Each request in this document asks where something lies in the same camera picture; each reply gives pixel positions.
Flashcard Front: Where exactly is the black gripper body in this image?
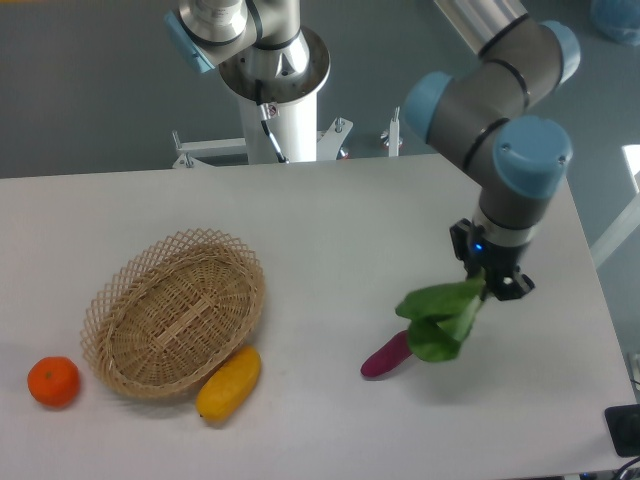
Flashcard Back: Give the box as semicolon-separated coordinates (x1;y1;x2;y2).
464;232;528;279

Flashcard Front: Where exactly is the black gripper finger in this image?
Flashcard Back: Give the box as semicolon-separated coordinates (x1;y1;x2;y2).
487;267;535;301
449;218;471;265

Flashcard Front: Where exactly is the green bok choy vegetable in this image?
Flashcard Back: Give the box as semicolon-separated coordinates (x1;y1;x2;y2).
395;270;486;363

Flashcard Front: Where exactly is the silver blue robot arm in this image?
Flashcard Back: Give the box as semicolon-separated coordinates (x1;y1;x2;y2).
164;1;580;300

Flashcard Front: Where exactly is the purple sweet potato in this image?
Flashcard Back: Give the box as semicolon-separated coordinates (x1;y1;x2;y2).
360;330;412;379

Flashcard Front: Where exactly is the black device at table corner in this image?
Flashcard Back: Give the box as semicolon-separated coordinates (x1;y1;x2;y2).
604;404;640;458

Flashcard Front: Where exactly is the blue object top right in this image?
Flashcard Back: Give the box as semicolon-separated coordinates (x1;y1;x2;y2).
590;0;639;46

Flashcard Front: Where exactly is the yellow mango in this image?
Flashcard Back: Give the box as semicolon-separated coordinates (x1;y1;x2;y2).
195;345;262;423

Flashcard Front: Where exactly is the woven wicker basket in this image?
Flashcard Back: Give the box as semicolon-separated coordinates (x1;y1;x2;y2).
81;229;266;400

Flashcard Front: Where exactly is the orange tangerine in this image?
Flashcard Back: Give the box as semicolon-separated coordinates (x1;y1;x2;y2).
27;356;81;408

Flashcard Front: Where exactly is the white bracket right edge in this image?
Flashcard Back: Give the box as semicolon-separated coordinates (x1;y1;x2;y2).
627;352;640;390

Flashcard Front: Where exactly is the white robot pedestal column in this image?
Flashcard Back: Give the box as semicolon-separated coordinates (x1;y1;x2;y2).
217;25;332;165

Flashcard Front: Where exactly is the black cable on pedestal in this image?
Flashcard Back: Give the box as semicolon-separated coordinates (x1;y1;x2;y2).
253;78;291;165

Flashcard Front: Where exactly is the white metal base frame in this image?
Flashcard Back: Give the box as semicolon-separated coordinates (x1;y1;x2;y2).
170;105;404;169

